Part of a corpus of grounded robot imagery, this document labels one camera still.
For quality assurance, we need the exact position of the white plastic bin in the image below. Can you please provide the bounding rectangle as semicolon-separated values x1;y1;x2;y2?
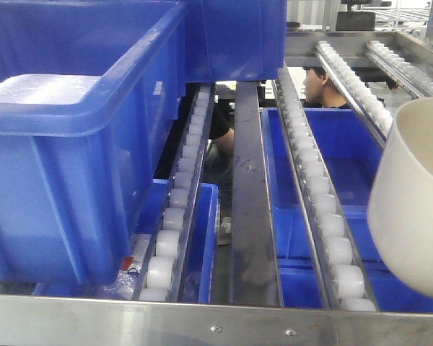
367;97;433;298

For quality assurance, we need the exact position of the white roller track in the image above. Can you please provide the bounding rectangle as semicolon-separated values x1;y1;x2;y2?
273;67;379;311
316;40;393;148
366;40;433;98
132;83;215;302

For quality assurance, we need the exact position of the white roller track far right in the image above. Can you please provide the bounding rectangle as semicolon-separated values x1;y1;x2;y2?
366;40;433;98

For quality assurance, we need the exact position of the person in black shirt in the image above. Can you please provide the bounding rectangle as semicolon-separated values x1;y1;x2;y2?
154;65;351;246

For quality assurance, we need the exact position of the blue crate lower left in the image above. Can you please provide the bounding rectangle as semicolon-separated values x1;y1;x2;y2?
32;179;219;303

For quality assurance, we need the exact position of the blue crate upper middle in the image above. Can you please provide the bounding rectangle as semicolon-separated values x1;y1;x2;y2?
185;0;287;82

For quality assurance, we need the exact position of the white roller track middle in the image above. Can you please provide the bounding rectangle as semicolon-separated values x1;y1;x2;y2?
273;67;379;311

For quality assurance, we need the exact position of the large blue crate near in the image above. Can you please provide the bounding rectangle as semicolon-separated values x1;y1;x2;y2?
0;1;187;285

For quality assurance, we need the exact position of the steel front shelf beam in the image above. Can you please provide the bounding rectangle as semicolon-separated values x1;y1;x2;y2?
0;295;433;345

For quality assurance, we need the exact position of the white roller track left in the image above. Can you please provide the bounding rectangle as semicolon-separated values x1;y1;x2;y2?
132;83;215;302

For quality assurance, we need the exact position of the grey metal divider rail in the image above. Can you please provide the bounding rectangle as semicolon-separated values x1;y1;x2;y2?
229;81;283;306

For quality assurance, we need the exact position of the blue crate lower right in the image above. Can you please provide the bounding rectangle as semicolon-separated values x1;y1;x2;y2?
261;108;433;313

